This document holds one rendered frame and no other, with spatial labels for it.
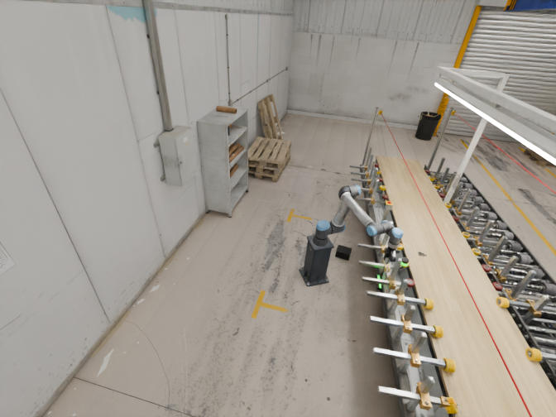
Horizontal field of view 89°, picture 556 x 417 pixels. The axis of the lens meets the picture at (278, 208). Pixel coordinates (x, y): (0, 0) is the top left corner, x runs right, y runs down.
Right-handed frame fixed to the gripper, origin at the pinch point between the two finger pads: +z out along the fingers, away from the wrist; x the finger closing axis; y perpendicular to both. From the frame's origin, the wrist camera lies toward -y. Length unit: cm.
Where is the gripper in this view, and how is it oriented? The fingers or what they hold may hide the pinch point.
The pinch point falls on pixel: (386, 263)
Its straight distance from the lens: 279.7
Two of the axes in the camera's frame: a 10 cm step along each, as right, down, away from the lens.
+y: 1.6, -5.5, 8.2
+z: -0.6, 8.2, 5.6
